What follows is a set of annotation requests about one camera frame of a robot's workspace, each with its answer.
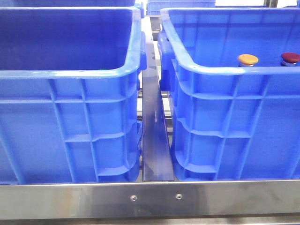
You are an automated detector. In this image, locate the steel front rail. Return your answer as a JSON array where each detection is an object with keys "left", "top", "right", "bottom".
[{"left": 0, "top": 180, "right": 300, "bottom": 220}]

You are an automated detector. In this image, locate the left rail screw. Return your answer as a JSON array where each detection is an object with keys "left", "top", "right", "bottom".
[{"left": 130, "top": 195, "right": 137, "bottom": 201}]

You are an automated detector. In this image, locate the rear right blue bin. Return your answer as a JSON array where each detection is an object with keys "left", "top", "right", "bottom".
[{"left": 146, "top": 0, "right": 216, "bottom": 15}]

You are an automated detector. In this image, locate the yellow push button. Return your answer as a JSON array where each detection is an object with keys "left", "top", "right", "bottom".
[{"left": 238, "top": 54, "right": 259, "bottom": 67}]

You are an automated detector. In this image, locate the right rail screw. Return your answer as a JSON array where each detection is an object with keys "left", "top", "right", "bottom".
[{"left": 176, "top": 194, "right": 183, "bottom": 200}]

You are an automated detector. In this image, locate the rail screw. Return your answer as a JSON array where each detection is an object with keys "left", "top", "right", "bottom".
[
  {"left": 130, "top": 195, "right": 137, "bottom": 201},
  {"left": 176, "top": 194, "right": 183, "bottom": 200}
]

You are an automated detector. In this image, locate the right blue plastic bin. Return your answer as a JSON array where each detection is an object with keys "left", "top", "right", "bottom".
[{"left": 159, "top": 7, "right": 300, "bottom": 181}]

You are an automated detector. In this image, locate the blue plastic bin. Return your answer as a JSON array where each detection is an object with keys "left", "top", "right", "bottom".
[
  {"left": 0, "top": 7, "right": 147, "bottom": 185},
  {"left": 159, "top": 7, "right": 300, "bottom": 181}
]

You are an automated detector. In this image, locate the left blue plastic bin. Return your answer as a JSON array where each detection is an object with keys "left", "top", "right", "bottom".
[{"left": 0, "top": 7, "right": 147, "bottom": 185}]

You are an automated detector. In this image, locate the steel divider bar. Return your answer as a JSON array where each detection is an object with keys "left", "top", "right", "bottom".
[{"left": 142, "top": 31, "right": 174, "bottom": 181}]

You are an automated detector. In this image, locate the rear left blue bin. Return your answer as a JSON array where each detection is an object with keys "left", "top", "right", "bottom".
[{"left": 0, "top": 0, "right": 144, "bottom": 18}]

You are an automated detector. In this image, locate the red push button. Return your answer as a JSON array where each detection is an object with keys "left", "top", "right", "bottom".
[{"left": 281, "top": 52, "right": 300, "bottom": 67}]

